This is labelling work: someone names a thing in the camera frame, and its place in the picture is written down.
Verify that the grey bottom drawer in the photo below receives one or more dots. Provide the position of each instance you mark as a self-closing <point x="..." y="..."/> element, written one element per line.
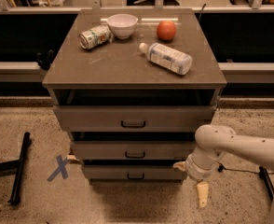
<point x="133" y="173"/>

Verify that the orange fruit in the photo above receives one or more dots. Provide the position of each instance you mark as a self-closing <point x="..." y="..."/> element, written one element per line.
<point x="166" y="30"/>

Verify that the black right stand leg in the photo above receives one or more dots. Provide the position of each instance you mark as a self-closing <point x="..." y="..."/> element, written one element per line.
<point x="264" y="175"/>

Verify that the grey drawer cabinet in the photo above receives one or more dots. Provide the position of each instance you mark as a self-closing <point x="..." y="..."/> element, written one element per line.
<point x="118" y="74"/>

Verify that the black clamp on ledge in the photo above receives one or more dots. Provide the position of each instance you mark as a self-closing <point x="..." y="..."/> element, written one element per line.
<point x="45" y="61"/>

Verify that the black left stand leg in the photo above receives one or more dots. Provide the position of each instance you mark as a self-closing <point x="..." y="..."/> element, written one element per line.
<point x="16" y="167"/>

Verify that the black stand leg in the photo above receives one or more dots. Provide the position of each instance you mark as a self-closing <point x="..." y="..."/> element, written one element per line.
<point x="264" y="175"/>
<point x="16" y="167"/>

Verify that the white bowl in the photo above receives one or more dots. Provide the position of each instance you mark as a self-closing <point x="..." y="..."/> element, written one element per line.
<point x="122" y="26"/>

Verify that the grey top drawer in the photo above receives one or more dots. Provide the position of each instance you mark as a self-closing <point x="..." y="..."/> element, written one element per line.
<point x="169" y="119"/>

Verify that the grey drawer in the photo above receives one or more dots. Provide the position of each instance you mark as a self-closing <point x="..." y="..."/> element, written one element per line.
<point x="135" y="150"/>
<point x="169" y="119"/>
<point x="133" y="173"/>

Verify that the grey middle drawer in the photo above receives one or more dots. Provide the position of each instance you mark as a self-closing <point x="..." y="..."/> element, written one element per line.
<point x="135" y="150"/>

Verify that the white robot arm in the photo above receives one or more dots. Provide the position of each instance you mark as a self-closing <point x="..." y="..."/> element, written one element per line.
<point x="212" y="143"/>

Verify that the blue tape cross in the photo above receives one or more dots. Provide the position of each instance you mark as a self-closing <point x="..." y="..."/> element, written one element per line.
<point x="60" y="170"/>

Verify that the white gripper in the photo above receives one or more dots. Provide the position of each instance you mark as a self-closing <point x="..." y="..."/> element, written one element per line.
<point x="192" y="171"/>

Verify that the white plastic bottle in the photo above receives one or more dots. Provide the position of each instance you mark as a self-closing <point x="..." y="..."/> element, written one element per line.
<point x="164" y="56"/>

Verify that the green white soda can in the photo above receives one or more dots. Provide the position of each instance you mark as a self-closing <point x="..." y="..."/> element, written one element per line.
<point x="95" y="36"/>

